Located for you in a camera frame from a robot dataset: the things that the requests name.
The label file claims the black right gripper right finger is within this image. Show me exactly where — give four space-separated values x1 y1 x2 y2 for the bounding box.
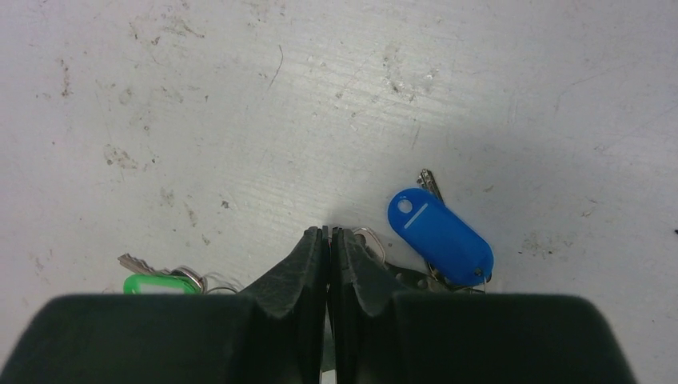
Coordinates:
330 229 635 383

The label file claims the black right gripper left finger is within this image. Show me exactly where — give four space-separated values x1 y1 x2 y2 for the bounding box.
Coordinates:
1 227 329 383

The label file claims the blue plastic key tag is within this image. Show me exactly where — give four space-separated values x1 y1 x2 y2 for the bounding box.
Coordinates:
387 188 494 286

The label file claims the silver key with green tag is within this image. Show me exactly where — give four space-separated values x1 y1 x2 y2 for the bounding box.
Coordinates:
118 254 207 294

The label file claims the silver key with blue tag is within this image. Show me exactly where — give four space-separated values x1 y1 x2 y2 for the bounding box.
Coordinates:
417 169 488 294

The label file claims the large metal keyring organizer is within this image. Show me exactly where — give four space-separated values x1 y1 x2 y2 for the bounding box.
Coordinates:
241 227 479 296

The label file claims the green plastic key tag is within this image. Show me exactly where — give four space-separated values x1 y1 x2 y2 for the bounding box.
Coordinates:
122 274 201 294

